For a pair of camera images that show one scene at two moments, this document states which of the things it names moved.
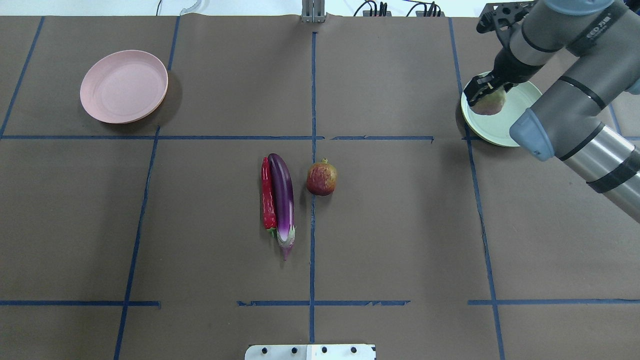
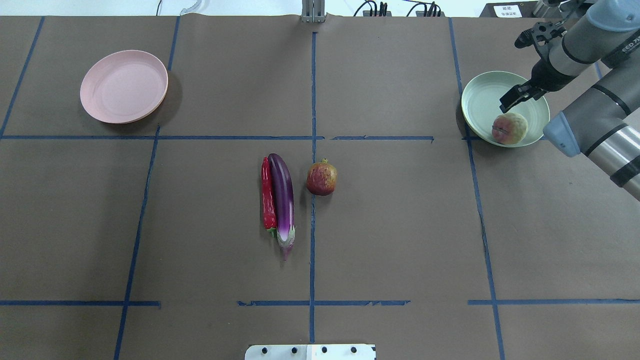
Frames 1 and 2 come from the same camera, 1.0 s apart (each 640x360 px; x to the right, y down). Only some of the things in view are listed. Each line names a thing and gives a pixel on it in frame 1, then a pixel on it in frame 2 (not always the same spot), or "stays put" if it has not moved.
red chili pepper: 269,218 stays put
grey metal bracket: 313,11 stays put
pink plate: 124,86 stays put
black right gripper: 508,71 to 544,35
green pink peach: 490,104 to 509,128
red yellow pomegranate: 321,179 stays put
